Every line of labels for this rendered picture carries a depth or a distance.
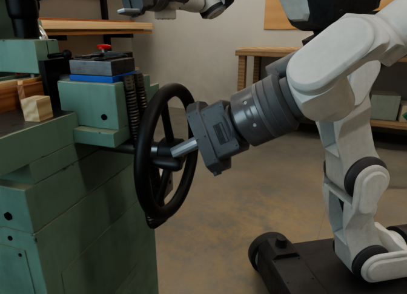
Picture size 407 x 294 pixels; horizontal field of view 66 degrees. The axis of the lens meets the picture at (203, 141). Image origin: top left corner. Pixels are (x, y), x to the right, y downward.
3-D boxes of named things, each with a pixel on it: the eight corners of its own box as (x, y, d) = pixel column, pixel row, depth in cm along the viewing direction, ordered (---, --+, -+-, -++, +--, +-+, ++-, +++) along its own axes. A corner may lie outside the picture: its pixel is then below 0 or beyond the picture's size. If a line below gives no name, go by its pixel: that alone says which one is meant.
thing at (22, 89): (27, 110, 64) (22, 86, 62) (21, 109, 64) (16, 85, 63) (82, 95, 79) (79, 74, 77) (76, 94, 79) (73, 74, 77)
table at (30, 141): (22, 203, 41) (12, 161, 39) (-125, 171, 50) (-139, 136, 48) (188, 104, 95) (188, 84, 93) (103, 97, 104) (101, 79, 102)
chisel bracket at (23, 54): (40, 81, 68) (33, 40, 65) (-8, 78, 72) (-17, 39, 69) (65, 76, 74) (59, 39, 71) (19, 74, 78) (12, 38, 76)
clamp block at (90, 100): (117, 130, 61) (113, 84, 58) (61, 124, 65) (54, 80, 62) (153, 112, 74) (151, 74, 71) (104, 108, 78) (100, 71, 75)
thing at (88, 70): (112, 83, 59) (109, 52, 57) (65, 80, 62) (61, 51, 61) (146, 74, 71) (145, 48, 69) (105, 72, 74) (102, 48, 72)
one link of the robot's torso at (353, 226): (361, 244, 128) (354, 138, 110) (398, 280, 109) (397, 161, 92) (326, 256, 126) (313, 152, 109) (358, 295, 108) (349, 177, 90)
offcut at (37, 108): (39, 121, 56) (36, 100, 55) (24, 121, 56) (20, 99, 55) (53, 116, 59) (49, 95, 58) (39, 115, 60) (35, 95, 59)
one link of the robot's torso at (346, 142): (358, 171, 114) (349, 42, 96) (395, 195, 97) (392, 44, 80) (319, 184, 112) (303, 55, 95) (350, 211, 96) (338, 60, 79)
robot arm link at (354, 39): (320, 124, 45) (410, 62, 41) (301, 98, 38) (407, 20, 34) (297, 94, 48) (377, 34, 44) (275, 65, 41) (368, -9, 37)
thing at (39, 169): (33, 185, 55) (29, 164, 53) (-52, 169, 61) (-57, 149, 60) (145, 123, 90) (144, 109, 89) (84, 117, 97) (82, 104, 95)
